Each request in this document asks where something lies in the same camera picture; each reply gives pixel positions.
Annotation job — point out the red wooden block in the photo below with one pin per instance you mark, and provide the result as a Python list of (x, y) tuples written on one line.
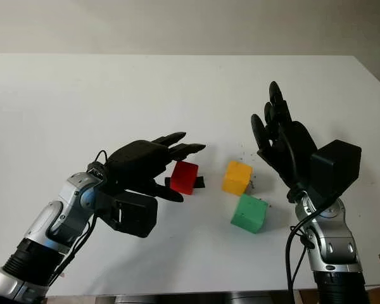
[(183, 177)]

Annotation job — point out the green wooden block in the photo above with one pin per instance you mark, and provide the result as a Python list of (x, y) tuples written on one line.
[(248, 213)]

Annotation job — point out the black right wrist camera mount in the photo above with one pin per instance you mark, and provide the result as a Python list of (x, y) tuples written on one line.
[(335, 168)]

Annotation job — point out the yellow wooden block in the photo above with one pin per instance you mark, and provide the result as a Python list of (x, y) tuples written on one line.
[(236, 177)]

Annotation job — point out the black tape strip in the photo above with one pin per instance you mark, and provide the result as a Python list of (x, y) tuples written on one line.
[(201, 183)]

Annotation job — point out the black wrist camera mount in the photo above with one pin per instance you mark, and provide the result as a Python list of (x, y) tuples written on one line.
[(335, 168), (133, 215)]

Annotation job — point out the dark robot torso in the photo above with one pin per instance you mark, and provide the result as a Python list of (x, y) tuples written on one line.
[(209, 299)]

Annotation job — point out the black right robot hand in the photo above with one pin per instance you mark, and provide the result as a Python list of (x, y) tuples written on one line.
[(301, 145)]

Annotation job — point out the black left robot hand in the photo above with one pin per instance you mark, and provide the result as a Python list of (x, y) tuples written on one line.
[(136, 161)]

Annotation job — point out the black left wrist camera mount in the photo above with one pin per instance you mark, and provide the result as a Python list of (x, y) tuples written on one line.
[(133, 215)]

